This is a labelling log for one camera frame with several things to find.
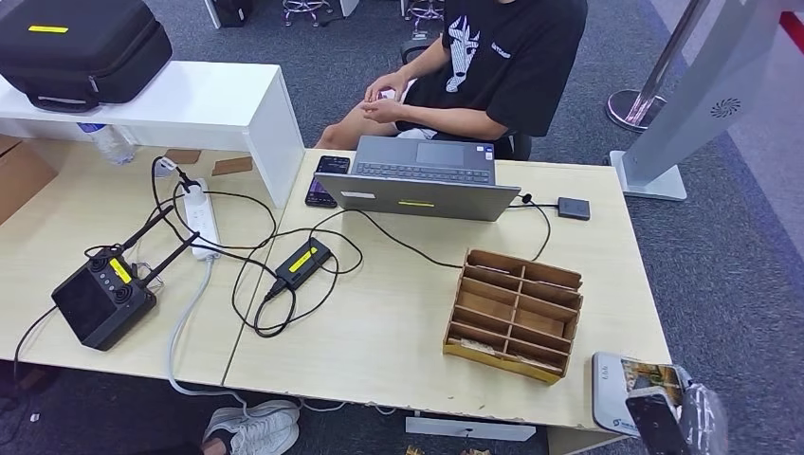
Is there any white bar under desk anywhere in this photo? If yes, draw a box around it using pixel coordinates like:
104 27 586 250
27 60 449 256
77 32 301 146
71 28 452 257
405 416 539 444

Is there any grey kiosk stand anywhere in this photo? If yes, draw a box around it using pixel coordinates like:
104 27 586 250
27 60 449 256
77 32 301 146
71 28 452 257
610 0 788 203

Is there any white desk shelf riser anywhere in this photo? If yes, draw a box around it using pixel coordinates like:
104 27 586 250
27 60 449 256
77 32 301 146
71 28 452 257
0 60 306 210

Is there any black smartphone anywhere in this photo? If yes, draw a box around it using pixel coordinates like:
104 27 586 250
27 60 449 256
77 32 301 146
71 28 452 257
304 155 352 209

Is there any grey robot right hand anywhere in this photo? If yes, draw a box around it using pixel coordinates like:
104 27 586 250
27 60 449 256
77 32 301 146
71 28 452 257
680 383 731 455

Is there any thick white power cable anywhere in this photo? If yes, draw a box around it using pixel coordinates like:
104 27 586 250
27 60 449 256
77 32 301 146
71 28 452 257
165 257 250 410

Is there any person's left hand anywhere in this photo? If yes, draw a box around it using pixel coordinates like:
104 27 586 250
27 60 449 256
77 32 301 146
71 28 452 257
360 97 408 125

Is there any white sneaker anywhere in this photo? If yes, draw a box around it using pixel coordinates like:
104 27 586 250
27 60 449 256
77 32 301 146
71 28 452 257
228 424 302 455
202 399 302 442

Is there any cardboard slot organizer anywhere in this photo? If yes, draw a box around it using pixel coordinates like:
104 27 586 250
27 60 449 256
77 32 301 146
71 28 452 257
442 248 585 386

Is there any black controller cable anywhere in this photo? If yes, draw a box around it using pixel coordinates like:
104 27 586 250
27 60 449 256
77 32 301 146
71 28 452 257
12 305 59 382

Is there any black mains cable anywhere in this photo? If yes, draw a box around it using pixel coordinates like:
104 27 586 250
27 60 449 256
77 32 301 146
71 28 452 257
150 155 298 303

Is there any clear water bottle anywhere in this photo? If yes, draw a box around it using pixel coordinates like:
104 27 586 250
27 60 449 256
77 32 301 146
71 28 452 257
77 122 137 167

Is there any person's right hand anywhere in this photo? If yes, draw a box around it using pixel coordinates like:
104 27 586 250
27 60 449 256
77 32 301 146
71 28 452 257
364 70 414 105

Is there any small black square box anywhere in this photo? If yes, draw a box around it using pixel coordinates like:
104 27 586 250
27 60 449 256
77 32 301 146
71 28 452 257
557 196 593 222

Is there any chrome stanchion post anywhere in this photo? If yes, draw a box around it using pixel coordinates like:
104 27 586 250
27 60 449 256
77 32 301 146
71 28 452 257
605 0 715 134

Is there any white card reader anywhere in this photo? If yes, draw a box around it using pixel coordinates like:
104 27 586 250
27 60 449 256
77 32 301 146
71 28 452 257
591 351 693 438

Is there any chrome stool base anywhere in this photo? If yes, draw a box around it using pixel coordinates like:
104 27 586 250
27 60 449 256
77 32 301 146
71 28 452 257
405 0 446 40
282 0 335 28

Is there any black carry case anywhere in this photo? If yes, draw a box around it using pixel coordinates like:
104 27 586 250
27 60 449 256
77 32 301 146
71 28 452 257
0 0 174 115

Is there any brown cardboard box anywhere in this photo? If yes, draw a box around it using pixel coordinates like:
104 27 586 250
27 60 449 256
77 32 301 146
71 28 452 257
0 134 59 228

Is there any grey laptop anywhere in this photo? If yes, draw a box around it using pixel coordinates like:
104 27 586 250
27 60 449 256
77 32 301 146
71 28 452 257
314 135 521 223

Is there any black controller with antennas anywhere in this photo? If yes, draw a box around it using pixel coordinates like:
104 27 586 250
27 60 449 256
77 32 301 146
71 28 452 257
50 205 202 353

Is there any black power adapter yellow label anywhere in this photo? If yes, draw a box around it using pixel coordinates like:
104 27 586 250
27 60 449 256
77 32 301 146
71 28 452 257
273 237 333 291

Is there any black cabinet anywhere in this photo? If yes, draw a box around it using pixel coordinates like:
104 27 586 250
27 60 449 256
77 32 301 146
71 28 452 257
203 0 256 30

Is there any person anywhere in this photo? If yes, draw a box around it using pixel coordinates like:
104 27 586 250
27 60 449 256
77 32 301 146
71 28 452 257
314 0 590 161

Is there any white power strip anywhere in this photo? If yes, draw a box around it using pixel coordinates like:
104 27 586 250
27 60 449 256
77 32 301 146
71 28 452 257
181 179 222 262

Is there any long black looped cable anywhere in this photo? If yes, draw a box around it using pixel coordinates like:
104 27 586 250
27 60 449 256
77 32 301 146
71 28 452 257
230 208 465 339

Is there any thin black box cable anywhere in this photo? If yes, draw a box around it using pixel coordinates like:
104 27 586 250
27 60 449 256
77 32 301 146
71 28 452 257
507 192 560 264

